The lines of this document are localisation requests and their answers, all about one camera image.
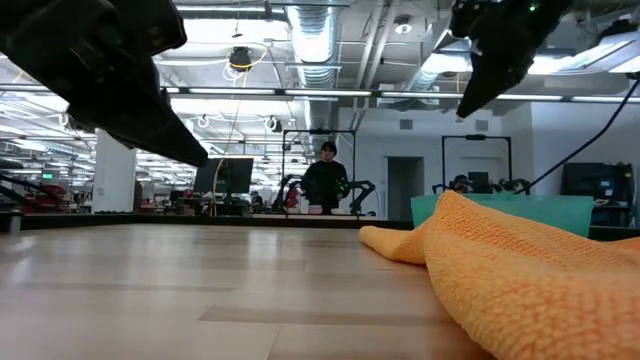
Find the black overhead camera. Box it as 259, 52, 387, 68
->
228, 45, 254, 74

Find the black background gantry frame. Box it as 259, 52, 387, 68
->
440, 133, 514, 196
281, 128, 358, 220

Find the overhead rig crossbar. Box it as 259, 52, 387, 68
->
0, 83, 640, 103

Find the silver ceiling duct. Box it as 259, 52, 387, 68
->
285, 3, 337, 132

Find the black aluminium table frame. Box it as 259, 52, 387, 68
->
0, 211, 640, 243

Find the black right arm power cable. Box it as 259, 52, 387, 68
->
515, 78, 640, 195

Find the orange microfiber towel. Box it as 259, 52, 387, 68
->
358, 189, 640, 360

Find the person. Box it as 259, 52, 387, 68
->
299, 140, 352, 217

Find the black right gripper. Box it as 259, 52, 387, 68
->
448, 0, 575, 120

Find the black equipment rack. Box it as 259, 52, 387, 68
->
561, 161, 636, 228

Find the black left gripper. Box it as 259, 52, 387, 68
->
0, 0, 210, 169

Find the black background monitor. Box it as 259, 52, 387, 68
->
193, 156, 255, 197

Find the teal plastic basket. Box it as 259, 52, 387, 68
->
410, 193, 596, 239

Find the red background equipment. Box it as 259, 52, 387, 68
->
21, 183, 70, 215

